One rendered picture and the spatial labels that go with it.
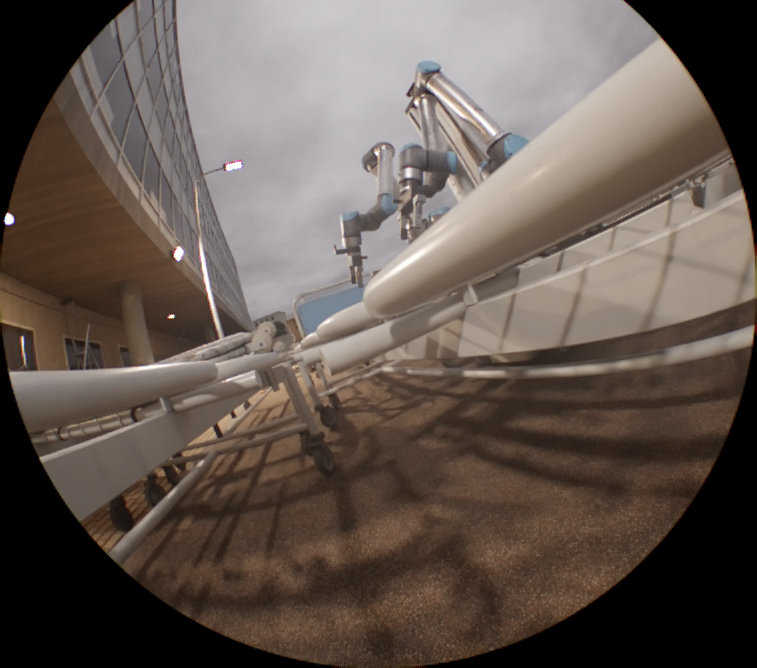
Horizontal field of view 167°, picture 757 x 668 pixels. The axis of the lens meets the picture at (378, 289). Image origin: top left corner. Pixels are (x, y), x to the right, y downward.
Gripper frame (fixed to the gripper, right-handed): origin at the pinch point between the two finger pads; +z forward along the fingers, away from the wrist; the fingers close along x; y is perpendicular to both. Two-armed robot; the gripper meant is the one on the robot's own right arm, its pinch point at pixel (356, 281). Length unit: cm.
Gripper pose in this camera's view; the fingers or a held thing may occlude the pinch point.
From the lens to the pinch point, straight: 126.3
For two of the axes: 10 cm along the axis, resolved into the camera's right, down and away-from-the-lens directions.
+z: 1.0, 9.8, 2.0
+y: 9.4, -1.5, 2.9
